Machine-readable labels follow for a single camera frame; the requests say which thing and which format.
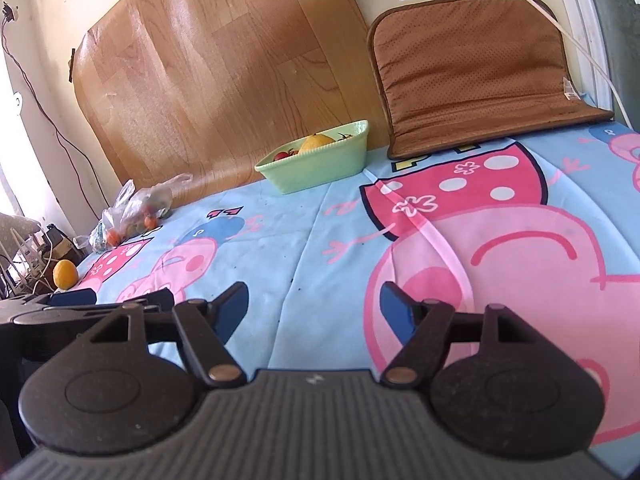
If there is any yellow lemon on sheet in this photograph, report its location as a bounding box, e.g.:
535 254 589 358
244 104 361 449
52 259 78 290

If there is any clear plastic fruit bag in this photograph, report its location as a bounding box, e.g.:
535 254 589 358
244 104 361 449
76 174 193 254

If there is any light green rectangular bowl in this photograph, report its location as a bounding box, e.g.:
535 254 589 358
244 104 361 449
255 120 369 194

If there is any cartoon pig bed sheet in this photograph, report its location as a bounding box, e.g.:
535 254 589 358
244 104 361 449
79 122 639 474

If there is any yellow lemon in bowl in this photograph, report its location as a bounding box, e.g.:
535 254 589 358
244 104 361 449
298 133 335 154

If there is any wooden laminate board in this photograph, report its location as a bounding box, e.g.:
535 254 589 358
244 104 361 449
72 0 388 200

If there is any brown seat cushion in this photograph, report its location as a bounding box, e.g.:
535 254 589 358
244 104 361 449
368 0 613 159

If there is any dark wall cable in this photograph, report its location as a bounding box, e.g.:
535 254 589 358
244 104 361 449
0 1 112 221

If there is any white cable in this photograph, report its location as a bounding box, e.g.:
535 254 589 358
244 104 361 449
479 0 636 131

